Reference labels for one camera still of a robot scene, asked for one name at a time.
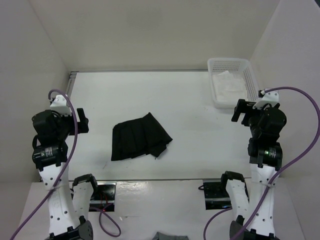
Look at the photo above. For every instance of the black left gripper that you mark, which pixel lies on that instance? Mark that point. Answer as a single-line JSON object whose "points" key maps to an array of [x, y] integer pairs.
{"points": [[82, 127]]}

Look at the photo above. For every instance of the white cloth in basket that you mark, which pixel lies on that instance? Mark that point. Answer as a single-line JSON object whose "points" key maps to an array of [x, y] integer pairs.
{"points": [[229, 87]]}

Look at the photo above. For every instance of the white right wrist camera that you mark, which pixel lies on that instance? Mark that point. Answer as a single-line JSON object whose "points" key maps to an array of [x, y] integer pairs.
{"points": [[266, 97]]}

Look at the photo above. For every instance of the black pleated skirt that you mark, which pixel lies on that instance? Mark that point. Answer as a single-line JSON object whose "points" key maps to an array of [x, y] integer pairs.
{"points": [[137, 137]]}

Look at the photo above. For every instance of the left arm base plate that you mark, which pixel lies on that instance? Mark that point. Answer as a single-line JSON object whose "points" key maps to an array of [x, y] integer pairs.
{"points": [[104, 197]]}

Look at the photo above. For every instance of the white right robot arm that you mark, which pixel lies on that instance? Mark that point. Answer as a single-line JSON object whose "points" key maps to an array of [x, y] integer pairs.
{"points": [[253, 210]]}

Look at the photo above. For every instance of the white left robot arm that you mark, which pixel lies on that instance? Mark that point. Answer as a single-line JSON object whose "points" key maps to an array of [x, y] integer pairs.
{"points": [[68, 203]]}

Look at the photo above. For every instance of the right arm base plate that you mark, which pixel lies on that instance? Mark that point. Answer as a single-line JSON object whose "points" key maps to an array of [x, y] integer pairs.
{"points": [[215, 195]]}

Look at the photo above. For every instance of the grey folded cloth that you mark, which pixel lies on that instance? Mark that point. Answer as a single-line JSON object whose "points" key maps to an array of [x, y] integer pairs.
{"points": [[162, 236]]}

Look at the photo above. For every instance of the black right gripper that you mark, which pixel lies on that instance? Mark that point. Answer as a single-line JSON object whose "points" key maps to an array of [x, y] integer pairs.
{"points": [[243, 106]]}

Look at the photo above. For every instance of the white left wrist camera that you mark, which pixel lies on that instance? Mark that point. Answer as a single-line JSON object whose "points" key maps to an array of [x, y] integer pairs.
{"points": [[61, 106]]}

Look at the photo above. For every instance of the white perforated plastic basket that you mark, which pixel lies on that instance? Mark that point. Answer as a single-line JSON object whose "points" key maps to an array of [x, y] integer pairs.
{"points": [[235, 65]]}

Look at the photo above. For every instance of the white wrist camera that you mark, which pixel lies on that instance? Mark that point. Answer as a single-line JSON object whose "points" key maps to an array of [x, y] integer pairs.
{"points": [[61, 106], [266, 97]]}

